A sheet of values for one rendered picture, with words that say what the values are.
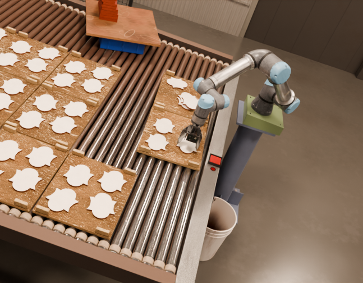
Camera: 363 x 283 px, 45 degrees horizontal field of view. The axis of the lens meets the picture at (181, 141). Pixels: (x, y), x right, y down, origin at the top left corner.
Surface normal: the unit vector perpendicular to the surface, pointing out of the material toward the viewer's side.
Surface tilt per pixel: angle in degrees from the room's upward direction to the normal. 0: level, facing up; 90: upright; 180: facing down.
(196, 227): 0
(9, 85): 0
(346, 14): 90
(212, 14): 90
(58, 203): 0
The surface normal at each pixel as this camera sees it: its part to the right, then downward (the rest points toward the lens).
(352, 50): -0.15, 0.62
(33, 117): 0.27, -0.73
